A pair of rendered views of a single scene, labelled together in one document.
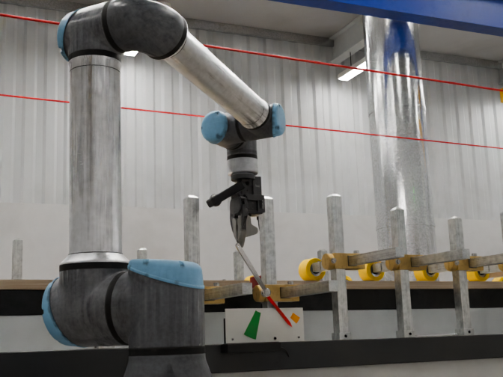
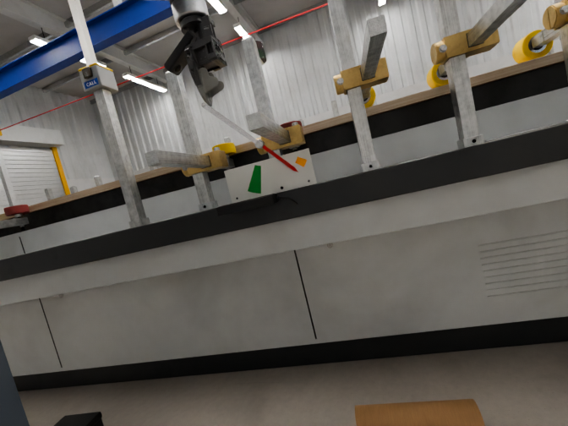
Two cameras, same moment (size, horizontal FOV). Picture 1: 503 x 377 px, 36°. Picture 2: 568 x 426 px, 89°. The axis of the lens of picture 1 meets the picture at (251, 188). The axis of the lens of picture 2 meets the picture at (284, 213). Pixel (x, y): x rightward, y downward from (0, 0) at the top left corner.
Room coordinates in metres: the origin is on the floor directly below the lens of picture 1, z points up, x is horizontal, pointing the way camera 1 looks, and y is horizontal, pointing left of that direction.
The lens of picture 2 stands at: (1.70, -0.59, 0.71)
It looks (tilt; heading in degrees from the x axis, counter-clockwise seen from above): 5 degrees down; 41
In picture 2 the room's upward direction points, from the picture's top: 14 degrees counter-clockwise
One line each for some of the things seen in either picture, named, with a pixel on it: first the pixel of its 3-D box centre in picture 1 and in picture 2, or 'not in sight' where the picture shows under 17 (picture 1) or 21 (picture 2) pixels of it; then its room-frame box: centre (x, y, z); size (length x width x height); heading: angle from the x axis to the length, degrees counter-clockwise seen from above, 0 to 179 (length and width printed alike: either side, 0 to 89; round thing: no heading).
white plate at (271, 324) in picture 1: (265, 325); (269, 177); (2.32, -0.03, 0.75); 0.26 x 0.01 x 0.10; 117
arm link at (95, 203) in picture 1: (93, 170); not in sight; (1.63, 0.34, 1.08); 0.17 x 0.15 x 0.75; 63
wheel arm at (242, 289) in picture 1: (212, 295); (200, 162); (2.21, 0.12, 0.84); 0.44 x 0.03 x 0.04; 27
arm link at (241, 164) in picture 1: (242, 168); (192, 16); (2.24, 0.03, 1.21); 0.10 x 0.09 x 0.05; 27
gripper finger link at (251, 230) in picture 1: (248, 230); (209, 84); (2.22, 0.01, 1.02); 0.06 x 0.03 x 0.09; 117
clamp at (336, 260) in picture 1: (343, 261); (360, 78); (2.48, -0.29, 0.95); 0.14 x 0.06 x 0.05; 117
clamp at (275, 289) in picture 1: (275, 293); (280, 140); (2.37, -0.06, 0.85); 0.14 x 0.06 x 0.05; 117
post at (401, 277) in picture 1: (401, 279); (456, 70); (2.59, -0.49, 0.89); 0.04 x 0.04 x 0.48; 27
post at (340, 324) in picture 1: (337, 268); (353, 88); (2.47, -0.27, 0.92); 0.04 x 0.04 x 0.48; 27
